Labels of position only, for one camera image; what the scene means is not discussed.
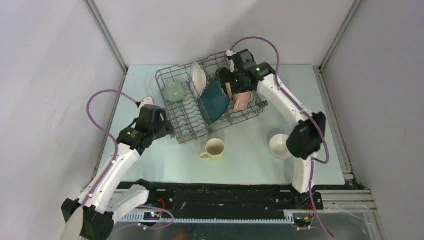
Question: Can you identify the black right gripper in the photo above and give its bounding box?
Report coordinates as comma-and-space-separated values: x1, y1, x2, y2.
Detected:
217, 68, 254, 98

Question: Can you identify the pink mug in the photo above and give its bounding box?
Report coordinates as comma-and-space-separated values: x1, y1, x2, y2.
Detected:
233, 91, 251, 113

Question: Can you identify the green ceramic bowl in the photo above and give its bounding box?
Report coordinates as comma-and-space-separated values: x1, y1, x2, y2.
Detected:
163, 81, 186, 102

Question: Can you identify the teal square plate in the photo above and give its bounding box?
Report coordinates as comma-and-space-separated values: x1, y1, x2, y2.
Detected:
197, 80, 230, 125

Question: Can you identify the white ruffled plate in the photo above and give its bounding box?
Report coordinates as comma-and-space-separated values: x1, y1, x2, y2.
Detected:
189, 62, 207, 99

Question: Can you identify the yellow-green mug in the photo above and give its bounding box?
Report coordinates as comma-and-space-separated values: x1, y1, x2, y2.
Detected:
199, 138, 225, 162

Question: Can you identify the white ceramic bowl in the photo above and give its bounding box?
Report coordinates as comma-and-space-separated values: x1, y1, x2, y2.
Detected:
269, 134, 293, 159

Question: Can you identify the tan ceramic mug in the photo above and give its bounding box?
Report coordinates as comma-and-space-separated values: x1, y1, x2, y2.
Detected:
225, 82, 233, 100

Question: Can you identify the brown speckled bowl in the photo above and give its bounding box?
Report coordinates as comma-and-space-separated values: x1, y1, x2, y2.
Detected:
215, 67, 231, 81

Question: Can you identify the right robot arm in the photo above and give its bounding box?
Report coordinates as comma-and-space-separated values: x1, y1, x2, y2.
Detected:
216, 49, 328, 210

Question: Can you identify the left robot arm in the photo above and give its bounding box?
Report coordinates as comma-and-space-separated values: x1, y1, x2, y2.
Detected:
61, 104, 173, 240

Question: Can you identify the left circuit board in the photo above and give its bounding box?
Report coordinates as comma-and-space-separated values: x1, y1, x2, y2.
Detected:
143, 211, 162, 221

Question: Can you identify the circuit board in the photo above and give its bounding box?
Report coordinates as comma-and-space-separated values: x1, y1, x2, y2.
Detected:
143, 211, 162, 221
293, 216, 314, 231

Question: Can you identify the right circuit board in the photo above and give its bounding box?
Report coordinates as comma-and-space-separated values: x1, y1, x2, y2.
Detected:
293, 216, 314, 231

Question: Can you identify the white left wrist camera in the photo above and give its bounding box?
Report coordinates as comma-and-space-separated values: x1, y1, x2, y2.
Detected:
136, 96, 155, 109

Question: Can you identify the grey wire dish rack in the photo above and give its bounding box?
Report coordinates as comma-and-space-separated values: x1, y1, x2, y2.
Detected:
155, 63, 268, 144

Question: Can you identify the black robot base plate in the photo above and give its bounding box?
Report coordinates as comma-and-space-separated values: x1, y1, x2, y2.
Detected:
115, 180, 324, 221

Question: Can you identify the grey slotted cable duct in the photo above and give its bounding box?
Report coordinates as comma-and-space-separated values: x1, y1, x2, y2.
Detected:
119, 211, 294, 225

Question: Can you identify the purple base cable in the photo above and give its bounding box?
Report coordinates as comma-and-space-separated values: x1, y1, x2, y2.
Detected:
112, 204, 175, 233

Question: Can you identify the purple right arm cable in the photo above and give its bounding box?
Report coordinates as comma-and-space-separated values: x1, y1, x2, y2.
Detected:
230, 36, 335, 239

